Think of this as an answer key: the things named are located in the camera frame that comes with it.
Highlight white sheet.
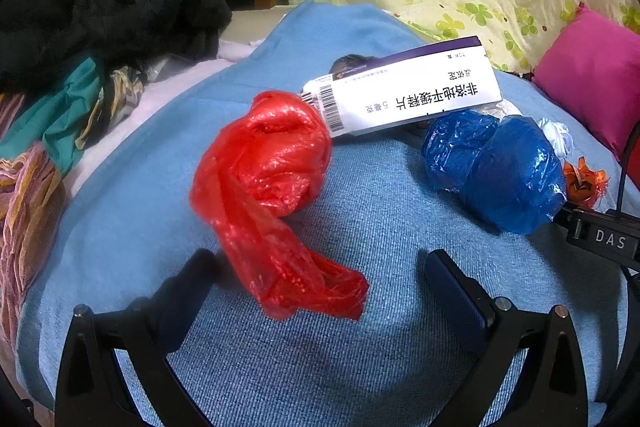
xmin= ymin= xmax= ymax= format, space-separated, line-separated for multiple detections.
xmin=64 ymin=41 xmax=261 ymax=198

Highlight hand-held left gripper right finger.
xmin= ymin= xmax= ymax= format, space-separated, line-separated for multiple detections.
xmin=424 ymin=249 xmax=589 ymax=427

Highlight white plastic bag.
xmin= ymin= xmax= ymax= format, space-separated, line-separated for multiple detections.
xmin=479 ymin=99 xmax=577 ymax=158

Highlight beige mattress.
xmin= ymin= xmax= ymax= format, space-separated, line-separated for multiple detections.
xmin=219 ymin=3 xmax=301 ymax=48

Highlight pile of black clothes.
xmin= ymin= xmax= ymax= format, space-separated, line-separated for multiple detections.
xmin=0 ymin=0 xmax=234 ymax=80

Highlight blue blanket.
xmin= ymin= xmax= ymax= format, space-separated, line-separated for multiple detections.
xmin=17 ymin=2 xmax=626 ymax=427

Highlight black plastic bag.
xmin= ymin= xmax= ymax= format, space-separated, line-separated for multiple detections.
xmin=329 ymin=53 xmax=382 ymax=76

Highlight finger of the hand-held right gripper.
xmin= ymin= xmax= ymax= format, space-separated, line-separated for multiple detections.
xmin=554 ymin=201 xmax=640 ymax=269

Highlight striped multicolour scarf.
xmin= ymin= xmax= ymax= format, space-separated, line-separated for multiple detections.
xmin=0 ymin=92 xmax=68 ymax=350

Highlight red plastic bag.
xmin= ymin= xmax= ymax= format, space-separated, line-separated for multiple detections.
xmin=190 ymin=90 xmax=370 ymax=321

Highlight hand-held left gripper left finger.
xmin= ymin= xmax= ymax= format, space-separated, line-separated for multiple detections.
xmin=55 ymin=249 xmax=221 ymax=427

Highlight pink pillow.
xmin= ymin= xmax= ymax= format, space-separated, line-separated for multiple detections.
xmin=531 ymin=3 xmax=640 ymax=148

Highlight yellow brown patterned cloth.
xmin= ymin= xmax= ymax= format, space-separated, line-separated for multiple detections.
xmin=106 ymin=66 xmax=151 ymax=118

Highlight orange wrapper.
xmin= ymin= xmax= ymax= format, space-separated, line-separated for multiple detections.
xmin=562 ymin=157 xmax=612 ymax=210

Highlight white and purple medicine box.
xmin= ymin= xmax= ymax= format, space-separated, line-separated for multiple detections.
xmin=299 ymin=35 xmax=503 ymax=138

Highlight blue plastic bag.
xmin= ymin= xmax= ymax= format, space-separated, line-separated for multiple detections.
xmin=461 ymin=114 xmax=568 ymax=236
xmin=421 ymin=109 xmax=501 ymax=194

